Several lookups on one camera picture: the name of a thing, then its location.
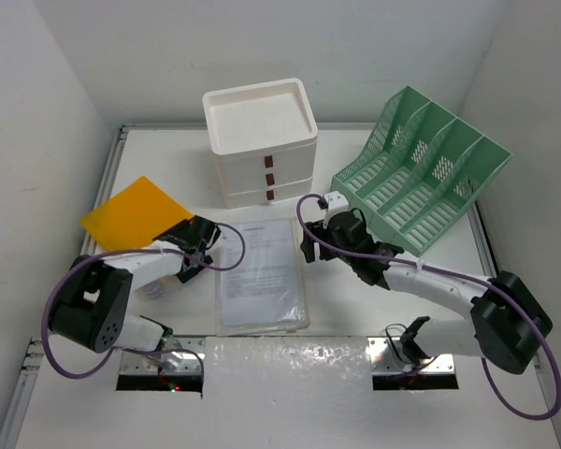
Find yellow plastic folder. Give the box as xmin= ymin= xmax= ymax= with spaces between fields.
xmin=80 ymin=176 xmax=194 ymax=251

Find clear document sleeve with papers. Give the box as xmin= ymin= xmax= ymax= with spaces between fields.
xmin=216 ymin=218 xmax=310 ymax=337

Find white drawer cabinet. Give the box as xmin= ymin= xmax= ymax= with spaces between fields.
xmin=202 ymin=78 xmax=319 ymax=209

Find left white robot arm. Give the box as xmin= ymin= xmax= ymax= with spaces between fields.
xmin=42 ymin=216 xmax=221 ymax=354

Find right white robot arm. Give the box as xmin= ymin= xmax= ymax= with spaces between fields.
xmin=300 ymin=210 xmax=553 ymax=374

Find green file organizer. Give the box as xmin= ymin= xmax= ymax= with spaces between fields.
xmin=331 ymin=86 xmax=512 ymax=256

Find white foam board cover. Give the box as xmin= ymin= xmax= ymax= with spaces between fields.
xmin=17 ymin=337 xmax=558 ymax=448

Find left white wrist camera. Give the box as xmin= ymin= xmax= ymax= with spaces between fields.
xmin=184 ymin=251 xmax=212 ymax=268

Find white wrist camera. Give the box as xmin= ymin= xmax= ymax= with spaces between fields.
xmin=184 ymin=251 xmax=212 ymax=268
xmin=318 ymin=191 xmax=350 ymax=228

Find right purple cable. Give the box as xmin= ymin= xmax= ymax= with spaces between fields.
xmin=295 ymin=193 xmax=561 ymax=420

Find purple cable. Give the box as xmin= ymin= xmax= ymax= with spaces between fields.
xmin=40 ymin=222 xmax=247 ymax=379
xmin=295 ymin=193 xmax=561 ymax=420

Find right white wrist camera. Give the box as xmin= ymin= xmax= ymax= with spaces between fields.
xmin=318 ymin=191 xmax=350 ymax=228

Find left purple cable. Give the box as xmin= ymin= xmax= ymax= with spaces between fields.
xmin=40 ymin=222 xmax=247 ymax=379

